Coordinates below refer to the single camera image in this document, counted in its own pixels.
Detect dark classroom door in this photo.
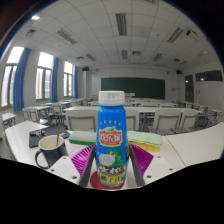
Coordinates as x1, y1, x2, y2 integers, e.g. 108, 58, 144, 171
184, 74, 195, 104

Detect blue curtain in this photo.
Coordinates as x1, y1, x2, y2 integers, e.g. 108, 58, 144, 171
50, 56, 60, 104
12, 47, 32, 113
73, 65, 80, 100

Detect black flat notebook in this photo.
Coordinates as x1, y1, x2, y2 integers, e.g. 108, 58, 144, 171
28, 124, 72, 149

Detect green and white sponge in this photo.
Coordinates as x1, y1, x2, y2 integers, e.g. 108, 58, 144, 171
68, 130, 98, 146

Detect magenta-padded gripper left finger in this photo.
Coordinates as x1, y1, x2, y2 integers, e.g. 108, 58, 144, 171
46, 143, 98, 188

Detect tall classroom window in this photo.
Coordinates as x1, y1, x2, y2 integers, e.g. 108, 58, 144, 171
35, 51, 55, 101
62, 60, 75, 98
0, 46, 25, 108

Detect ceiling light panels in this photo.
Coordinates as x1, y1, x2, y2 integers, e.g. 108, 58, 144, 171
25, 0, 212, 64

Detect blue drink bottle white cap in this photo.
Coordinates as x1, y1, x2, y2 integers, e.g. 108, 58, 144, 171
95, 90, 130, 189

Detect dark blue mug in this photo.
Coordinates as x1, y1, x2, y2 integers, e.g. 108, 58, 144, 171
34, 134, 70, 170

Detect ceiling projector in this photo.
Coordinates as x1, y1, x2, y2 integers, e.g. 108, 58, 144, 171
185, 28, 200, 39

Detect wooden stir stick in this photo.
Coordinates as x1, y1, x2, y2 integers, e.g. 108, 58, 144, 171
55, 123, 63, 148

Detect long dark high window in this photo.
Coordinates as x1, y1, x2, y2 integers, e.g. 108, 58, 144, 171
195, 69, 224, 83

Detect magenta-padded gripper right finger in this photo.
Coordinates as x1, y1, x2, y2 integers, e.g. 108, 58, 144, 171
127, 143, 176, 188

